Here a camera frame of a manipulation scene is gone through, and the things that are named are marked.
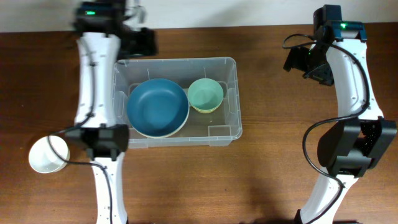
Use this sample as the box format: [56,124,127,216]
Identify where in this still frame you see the blue plate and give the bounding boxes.
[126,78,190,122]

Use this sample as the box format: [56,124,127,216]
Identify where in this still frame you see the green bowl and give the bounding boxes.
[187,78,224,110]

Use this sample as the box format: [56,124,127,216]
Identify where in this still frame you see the yellow bowl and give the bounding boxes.
[190,105,219,114]

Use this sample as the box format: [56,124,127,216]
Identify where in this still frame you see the beige plate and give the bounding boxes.
[129,106,190,139]

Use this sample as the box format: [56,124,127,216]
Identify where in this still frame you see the white bowl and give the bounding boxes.
[29,136,70,174]

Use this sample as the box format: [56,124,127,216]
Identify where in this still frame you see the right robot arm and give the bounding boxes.
[284,4,397,223]

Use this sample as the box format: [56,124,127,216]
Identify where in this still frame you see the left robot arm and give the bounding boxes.
[65,1,157,223]

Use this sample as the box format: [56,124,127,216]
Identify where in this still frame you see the clear plastic storage bin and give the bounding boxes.
[113,57,243,149]

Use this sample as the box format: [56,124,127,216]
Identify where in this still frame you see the right black cable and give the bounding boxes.
[281,32,371,224]

